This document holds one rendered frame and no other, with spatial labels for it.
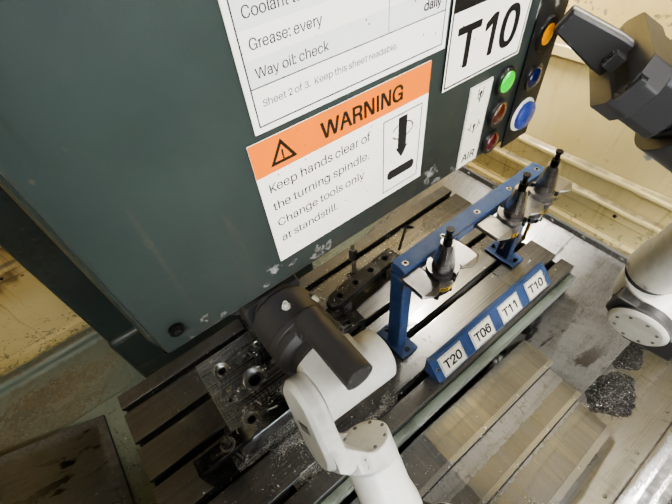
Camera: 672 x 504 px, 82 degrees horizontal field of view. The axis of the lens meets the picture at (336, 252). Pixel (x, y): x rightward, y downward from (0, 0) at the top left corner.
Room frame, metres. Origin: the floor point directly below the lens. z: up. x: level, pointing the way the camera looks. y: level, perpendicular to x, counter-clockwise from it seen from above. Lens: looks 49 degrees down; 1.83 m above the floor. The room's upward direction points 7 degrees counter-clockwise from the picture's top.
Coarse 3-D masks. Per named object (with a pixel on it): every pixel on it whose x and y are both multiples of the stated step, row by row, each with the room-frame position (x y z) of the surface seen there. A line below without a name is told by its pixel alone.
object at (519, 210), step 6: (516, 186) 0.58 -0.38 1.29; (516, 192) 0.56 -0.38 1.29; (522, 192) 0.56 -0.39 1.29; (510, 198) 0.57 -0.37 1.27; (516, 198) 0.56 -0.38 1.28; (522, 198) 0.55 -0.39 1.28; (510, 204) 0.56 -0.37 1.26; (516, 204) 0.56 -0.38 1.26; (522, 204) 0.55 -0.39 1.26; (504, 210) 0.57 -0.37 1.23; (510, 210) 0.56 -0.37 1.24; (516, 210) 0.55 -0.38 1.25; (522, 210) 0.55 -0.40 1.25; (510, 216) 0.55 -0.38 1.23; (516, 216) 0.55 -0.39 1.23; (522, 216) 0.55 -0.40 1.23
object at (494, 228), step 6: (486, 216) 0.58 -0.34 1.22; (492, 216) 0.57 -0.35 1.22; (480, 222) 0.56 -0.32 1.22; (486, 222) 0.56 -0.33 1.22; (492, 222) 0.56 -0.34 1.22; (498, 222) 0.55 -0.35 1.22; (480, 228) 0.54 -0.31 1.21; (486, 228) 0.54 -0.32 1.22; (492, 228) 0.54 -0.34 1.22; (498, 228) 0.54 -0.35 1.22; (504, 228) 0.53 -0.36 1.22; (510, 228) 0.53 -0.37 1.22; (486, 234) 0.53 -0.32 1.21; (492, 234) 0.52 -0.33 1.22; (498, 234) 0.52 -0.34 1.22; (504, 234) 0.52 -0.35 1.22; (510, 234) 0.52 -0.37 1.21; (498, 240) 0.51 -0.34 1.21
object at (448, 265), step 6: (438, 246) 0.46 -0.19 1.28; (444, 246) 0.44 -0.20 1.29; (450, 246) 0.44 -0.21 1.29; (438, 252) 0.45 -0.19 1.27; (444, 252) 0.44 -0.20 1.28; (450, 252) 0.44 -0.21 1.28; (438, 258) 0.44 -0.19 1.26; (444, 258) 0.44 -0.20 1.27; (450, 258) 0.44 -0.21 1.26; (432, 264) 0.45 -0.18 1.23; (438, 264) 0.44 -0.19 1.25; (444, 264) 0.43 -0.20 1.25; (450, 264) 0.43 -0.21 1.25; (438, 270) 0.44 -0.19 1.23; (444, 270) 0.43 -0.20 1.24; (450, 270) 0.43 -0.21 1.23
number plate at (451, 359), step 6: (450, 348) 0.40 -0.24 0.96; (456, 348) 0.40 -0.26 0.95; (462, 348) 0.41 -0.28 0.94; (444, 354) 0.39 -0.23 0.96; (450, 354) 0.39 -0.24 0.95; (456, 354) 0.39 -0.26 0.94; (462, 354) 0.40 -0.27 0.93; (438, 360) 0.38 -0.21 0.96; (444, 360) 0.38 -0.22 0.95; (450, 360) 0.38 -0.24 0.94; (456, 360) 0.38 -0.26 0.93; (462, 360) 0.39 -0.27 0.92; (444, 366) 0.37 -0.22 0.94; (450, 366) 0.37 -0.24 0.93; (456, 366) 0.37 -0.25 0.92; (444, 372) 0.36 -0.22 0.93; (450, 372) 0.36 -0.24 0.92
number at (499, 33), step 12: (504, 0) 0.32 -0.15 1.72; (516, 0) 0.33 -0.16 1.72; (492, 12) 0.31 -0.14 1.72; (504, 12) 0.32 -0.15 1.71; (516, 12) 0.33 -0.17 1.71; (492, 24) 0.31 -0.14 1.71; (504, 24) 0.32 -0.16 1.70; (516, 24) 0.33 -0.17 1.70; (480, 36) 0.31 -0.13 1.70; (492, 36) 0.32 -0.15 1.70; (504, 36) 0.33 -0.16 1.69; (516, 36) 0.34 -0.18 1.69; (480, 48) 0.31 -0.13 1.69; (492, 48) 0.32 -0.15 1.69; (504, 48) 0.33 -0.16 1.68; (480, 60) 0.31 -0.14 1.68
